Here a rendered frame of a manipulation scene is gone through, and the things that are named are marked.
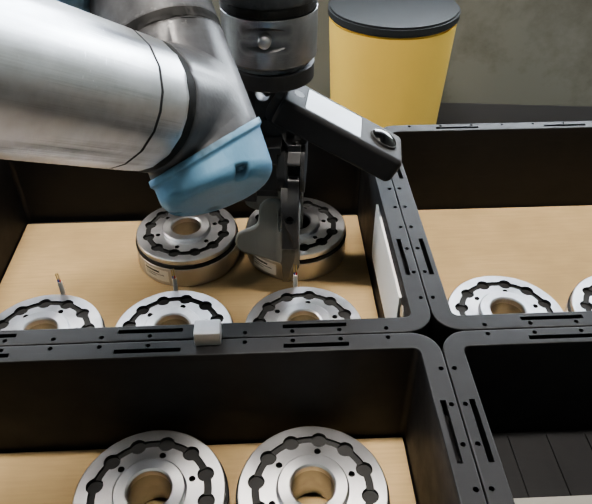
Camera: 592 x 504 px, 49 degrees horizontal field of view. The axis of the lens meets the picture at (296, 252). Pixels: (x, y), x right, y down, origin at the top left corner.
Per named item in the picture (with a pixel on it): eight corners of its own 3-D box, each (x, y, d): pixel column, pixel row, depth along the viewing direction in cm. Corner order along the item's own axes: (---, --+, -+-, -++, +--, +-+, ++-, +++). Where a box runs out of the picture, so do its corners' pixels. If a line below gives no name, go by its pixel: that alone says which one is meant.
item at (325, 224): (345, 202, 70) (345, 198, 70) (344, 262, 62) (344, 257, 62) (252, 199, 71) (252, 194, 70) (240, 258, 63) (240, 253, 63)
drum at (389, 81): (431, 157, 243) (457, -14, 204) (433, 217, 213) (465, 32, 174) (328, 149, 247) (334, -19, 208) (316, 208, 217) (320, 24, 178)
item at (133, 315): (231, 290, 59) (231, 286, 59) (235, 376, 51) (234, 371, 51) (119, 298, 58) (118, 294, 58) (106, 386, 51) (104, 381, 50)
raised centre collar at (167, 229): (211, 215, 68) (211, 210, 67) (210, 244, 64) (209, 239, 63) (164, 217, 67) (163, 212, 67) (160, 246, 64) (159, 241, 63)
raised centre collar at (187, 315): (202, 308, 57) (201, 303, 56) (202, 350, 53) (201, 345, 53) (145, 313, 56) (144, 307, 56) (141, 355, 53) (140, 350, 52)
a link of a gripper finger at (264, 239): (239, 277, 64) (236, 189, 59) (299, 280, 63) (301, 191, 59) (234, 293, 61) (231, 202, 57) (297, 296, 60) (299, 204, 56)
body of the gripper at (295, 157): (225, 161, 63) (215, 39, 55) (313, 164, 62) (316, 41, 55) (212, 206, 57) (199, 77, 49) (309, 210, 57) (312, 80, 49)
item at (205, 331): (194, 346, 44) (192, 334, 43) (196, 331, 45) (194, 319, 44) (221, 345, 44) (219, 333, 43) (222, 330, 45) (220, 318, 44)
